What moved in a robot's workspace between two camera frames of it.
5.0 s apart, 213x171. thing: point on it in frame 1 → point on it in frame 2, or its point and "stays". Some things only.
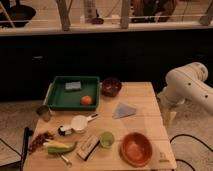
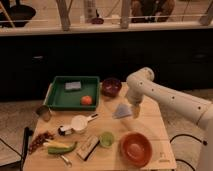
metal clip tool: [66, 161] stays
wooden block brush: [88, 148] stays
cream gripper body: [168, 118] → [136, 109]
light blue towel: [124, 110] stays
